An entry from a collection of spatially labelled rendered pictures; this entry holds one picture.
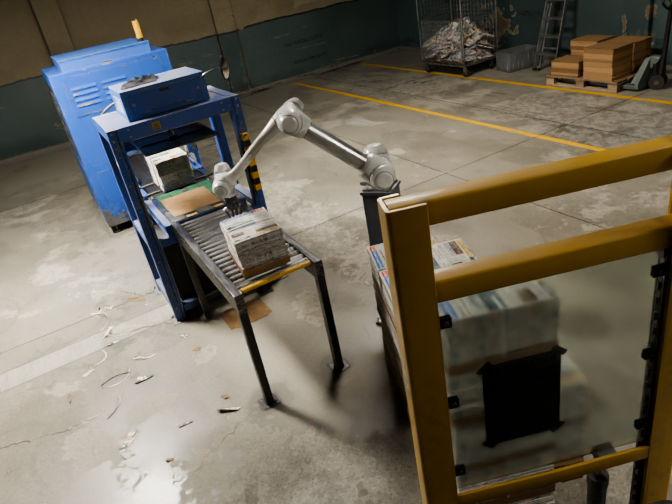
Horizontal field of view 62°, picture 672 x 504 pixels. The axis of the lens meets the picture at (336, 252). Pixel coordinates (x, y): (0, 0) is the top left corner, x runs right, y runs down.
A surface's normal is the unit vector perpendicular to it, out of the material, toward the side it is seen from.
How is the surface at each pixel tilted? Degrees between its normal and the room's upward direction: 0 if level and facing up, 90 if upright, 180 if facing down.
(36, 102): 90
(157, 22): 90
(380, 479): 0
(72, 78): 90
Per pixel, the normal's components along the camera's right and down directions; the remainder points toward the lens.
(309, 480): -0.17, -0.87
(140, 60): 0.49, 0.34
